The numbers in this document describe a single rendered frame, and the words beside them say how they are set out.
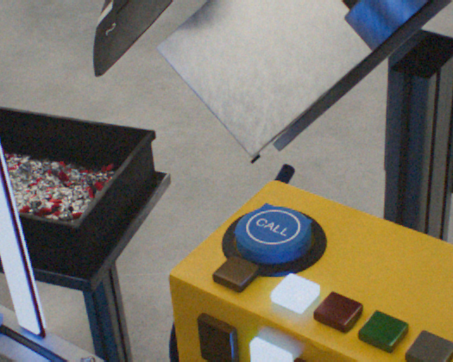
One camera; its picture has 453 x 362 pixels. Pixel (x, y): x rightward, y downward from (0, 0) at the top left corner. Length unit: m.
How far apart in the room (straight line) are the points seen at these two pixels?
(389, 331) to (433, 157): 0.62
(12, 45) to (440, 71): 2.33
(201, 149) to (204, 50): 1.68
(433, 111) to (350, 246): 0.52
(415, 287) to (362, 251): 0.04
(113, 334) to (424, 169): 0.38
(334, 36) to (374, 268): 0.38
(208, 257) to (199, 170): 1.93
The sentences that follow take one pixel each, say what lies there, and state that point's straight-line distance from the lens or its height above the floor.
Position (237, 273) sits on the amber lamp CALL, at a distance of 0.47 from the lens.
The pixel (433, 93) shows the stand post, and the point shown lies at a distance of 0.98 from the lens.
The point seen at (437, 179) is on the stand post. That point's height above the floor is 0.76.
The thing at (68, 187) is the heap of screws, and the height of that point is 0.84.
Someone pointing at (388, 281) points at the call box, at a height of 1.07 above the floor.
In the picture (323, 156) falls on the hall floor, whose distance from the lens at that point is 2.45.
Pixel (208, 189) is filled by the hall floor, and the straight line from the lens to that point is 2.35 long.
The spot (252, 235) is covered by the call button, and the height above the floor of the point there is 1.08.
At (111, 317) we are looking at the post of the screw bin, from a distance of 1.02.
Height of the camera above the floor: 1.39
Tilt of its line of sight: 36 degrees down
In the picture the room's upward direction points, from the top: 5 degrees counter-clockwise
